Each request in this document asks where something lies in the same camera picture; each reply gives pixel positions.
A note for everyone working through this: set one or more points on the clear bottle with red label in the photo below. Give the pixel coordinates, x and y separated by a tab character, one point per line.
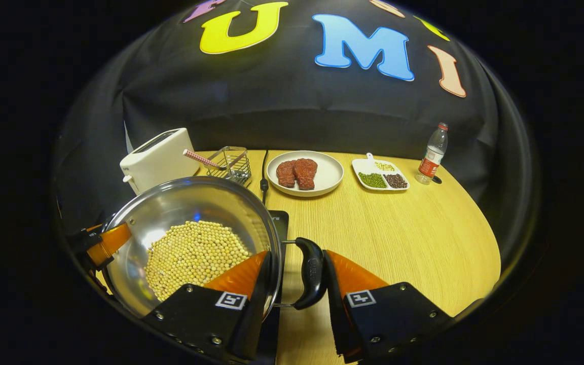
431	159

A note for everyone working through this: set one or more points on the small black cap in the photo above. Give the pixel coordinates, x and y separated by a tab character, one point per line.
436	179

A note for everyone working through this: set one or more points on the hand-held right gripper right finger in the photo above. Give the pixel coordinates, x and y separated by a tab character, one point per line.
340	314

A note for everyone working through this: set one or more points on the black induction cooktop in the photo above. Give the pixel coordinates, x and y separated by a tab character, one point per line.
281	223

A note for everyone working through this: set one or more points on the pile of green beans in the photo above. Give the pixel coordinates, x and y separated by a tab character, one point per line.
372	180

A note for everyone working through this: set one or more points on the white toaster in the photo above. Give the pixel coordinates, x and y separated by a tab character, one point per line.
160	159

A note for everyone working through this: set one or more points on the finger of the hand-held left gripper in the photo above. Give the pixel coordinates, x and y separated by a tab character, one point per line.
83	241
112	243

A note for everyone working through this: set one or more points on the white round plate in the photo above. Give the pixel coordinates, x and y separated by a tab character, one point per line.
328	175

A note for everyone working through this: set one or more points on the pile of pale yellow beans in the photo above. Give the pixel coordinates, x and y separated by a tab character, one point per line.
385	166

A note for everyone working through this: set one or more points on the brown meat piece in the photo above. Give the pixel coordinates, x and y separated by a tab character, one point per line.
305	174
286	175

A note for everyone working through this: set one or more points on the red checked stick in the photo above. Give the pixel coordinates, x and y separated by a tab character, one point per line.
198	157

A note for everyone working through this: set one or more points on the pile of soybeans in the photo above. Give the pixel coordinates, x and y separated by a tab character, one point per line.
190	253

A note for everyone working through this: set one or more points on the black backdrop cloth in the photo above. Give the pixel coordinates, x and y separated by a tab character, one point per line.
297	111

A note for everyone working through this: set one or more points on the stainless steel pot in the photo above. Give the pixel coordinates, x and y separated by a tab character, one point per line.
180	203

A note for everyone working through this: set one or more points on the white divided dish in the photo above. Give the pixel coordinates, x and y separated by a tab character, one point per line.
362	165

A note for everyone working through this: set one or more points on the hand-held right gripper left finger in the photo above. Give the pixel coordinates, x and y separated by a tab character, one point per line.
251	314

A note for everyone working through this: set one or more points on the pile of dark red beans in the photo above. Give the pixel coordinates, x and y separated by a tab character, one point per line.
396	180

